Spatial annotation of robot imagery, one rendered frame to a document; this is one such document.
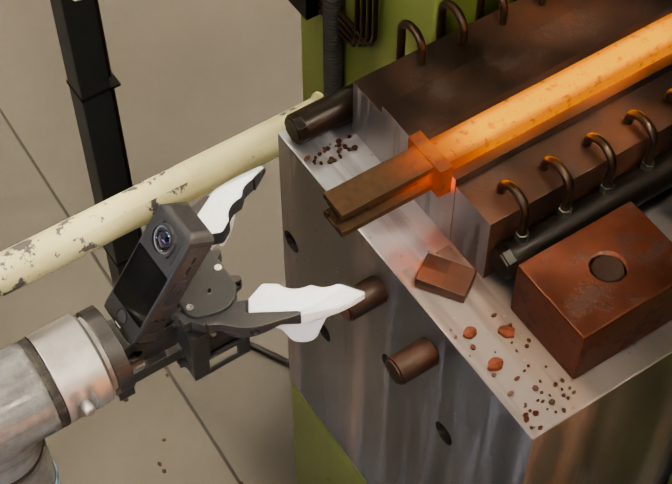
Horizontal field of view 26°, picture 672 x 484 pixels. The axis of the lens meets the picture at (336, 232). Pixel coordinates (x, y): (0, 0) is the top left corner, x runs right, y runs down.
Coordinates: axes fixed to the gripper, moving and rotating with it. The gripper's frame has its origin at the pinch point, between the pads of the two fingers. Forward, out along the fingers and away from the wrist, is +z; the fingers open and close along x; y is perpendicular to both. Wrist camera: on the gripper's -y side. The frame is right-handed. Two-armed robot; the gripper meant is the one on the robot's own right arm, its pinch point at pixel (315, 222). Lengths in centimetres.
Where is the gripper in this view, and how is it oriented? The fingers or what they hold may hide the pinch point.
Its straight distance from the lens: 117.1
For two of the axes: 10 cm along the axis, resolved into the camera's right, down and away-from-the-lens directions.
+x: 5.5, 6.7, -4.9
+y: 0.0, 5.9, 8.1
